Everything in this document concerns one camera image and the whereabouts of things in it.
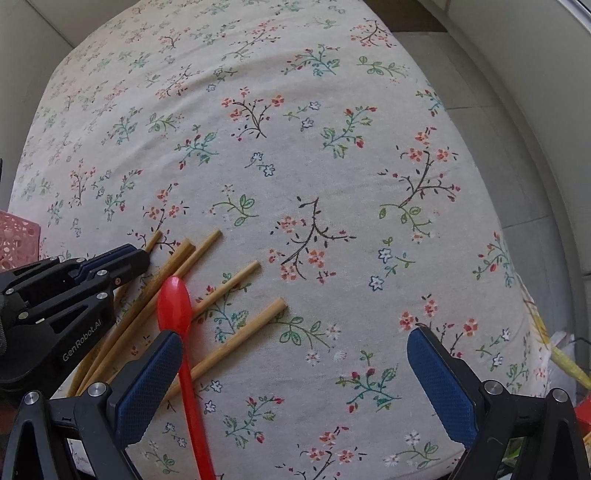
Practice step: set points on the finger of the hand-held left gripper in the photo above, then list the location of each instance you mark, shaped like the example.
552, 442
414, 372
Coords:
120, 254
92, 288

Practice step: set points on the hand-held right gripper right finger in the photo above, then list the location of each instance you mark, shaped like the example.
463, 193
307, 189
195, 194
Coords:
438, 383

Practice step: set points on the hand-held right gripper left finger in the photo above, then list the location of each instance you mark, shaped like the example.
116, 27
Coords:
147, 383

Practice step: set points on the single wooden chopstick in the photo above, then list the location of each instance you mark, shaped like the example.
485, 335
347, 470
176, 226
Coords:
154, 239

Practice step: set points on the red plastic spoon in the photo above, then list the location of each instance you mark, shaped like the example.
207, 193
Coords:
174, 302

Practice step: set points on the pink lattice utensil holder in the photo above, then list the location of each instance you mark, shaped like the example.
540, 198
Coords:
16, 235

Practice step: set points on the pile of wooden chopsticks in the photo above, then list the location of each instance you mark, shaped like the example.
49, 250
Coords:
240, 334

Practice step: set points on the pale yellow wrapper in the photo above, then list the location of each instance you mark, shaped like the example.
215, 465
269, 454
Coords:
575, 367

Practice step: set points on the red plastic bag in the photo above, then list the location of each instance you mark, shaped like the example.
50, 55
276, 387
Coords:
585, 415

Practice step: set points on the floral tablecloth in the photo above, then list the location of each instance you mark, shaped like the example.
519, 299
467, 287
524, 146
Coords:
323, 138

